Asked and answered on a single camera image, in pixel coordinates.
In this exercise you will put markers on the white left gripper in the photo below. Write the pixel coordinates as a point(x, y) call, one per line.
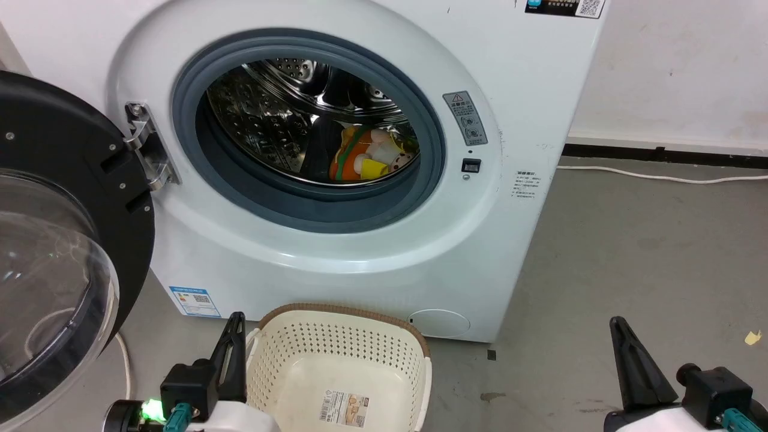
point(240, 418)

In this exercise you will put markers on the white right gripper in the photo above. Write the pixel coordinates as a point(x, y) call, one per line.
point(654, 421)

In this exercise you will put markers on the cream perforated laundry basket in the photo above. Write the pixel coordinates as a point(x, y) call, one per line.
point(312, 372)

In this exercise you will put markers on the white front-load washing machine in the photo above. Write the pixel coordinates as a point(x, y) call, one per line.
point(360, 270)

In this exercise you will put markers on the orange yellow plush toy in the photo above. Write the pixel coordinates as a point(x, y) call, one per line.
point(360, 157)

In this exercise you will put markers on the blue energy label sticker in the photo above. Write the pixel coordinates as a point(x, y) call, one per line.
point(195, 302)

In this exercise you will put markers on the yellow paper scrap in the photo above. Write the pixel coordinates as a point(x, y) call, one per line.
point(753, 338)

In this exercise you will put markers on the paper label with barcode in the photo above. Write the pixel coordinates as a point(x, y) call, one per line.
point(344, 408)

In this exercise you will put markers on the grey rubber door gasket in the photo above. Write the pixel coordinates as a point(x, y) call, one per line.
point(300, 207)

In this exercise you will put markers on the round white filter cover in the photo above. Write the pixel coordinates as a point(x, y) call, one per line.
point(439, 323)

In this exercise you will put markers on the black baseboard strip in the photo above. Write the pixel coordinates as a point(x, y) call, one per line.
point(660, 155)

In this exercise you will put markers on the silver door hinge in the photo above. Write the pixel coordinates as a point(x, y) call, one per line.
point(151, 153)

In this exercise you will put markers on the dark garment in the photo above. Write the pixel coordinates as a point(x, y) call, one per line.
point(318, 150)

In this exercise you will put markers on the perforated steel washer drum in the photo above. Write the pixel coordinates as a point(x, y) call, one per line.
point(258, 120)

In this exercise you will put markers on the black washer door with glass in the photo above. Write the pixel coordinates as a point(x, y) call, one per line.
point(60, 126)

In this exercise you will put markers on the grey warning sticker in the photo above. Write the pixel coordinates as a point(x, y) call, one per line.
point(466, 119)

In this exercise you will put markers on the black sticker with QR code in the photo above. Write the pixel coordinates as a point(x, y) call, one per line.
point(561, 6)

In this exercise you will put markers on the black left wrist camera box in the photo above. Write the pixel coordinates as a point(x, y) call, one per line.
point(186, 387)

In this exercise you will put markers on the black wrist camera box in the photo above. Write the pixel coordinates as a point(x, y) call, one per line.
point(723, 393)
point(186, 387)

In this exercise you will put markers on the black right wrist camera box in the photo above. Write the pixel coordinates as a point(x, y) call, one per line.
point(723, 393)

